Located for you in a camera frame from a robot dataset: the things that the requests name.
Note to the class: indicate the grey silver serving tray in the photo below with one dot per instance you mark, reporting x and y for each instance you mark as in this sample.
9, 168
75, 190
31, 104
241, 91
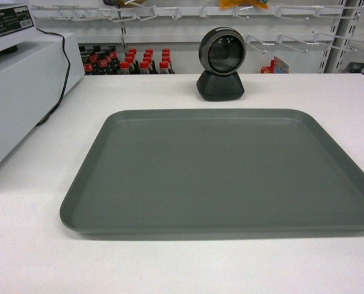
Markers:
214, 171

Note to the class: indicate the black round barcode scanner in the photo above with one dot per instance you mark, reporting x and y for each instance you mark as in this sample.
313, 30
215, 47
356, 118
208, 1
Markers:
222, 51

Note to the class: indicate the red cap soy sauce bottles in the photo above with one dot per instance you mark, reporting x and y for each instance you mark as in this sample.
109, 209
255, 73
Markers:
104, 60

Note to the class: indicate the red snack packet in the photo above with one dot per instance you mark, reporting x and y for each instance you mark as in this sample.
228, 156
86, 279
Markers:
277, 66

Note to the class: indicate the orange hanging snack bag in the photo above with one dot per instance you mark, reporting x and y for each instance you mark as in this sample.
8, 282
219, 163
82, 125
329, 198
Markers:
227, 4

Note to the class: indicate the white cash register drawer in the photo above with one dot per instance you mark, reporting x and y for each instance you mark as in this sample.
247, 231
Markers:
32, 80

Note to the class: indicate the white peg hook rack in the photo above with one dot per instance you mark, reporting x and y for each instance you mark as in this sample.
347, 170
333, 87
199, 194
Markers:
311, 36

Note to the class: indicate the white receipt scale unit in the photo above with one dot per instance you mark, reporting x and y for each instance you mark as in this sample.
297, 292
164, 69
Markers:
17, 23

